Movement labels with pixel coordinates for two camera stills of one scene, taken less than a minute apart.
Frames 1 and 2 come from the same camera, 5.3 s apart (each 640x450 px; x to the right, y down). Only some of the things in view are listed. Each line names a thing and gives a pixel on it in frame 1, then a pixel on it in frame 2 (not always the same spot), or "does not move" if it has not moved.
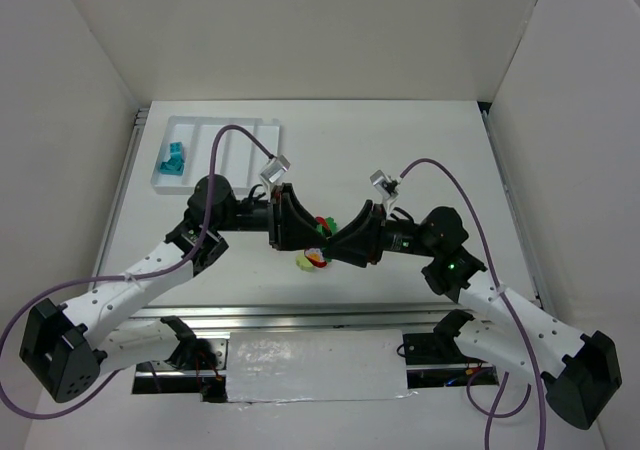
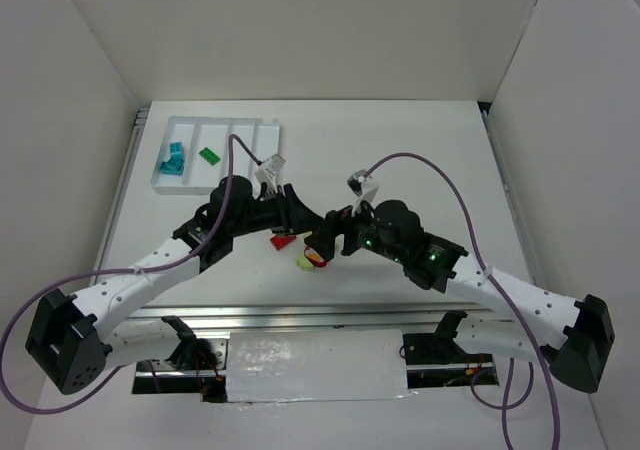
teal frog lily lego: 176,150 does not move
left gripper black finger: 295,216 does not move
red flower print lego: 315,257 does not move
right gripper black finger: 358,255 → 322,239
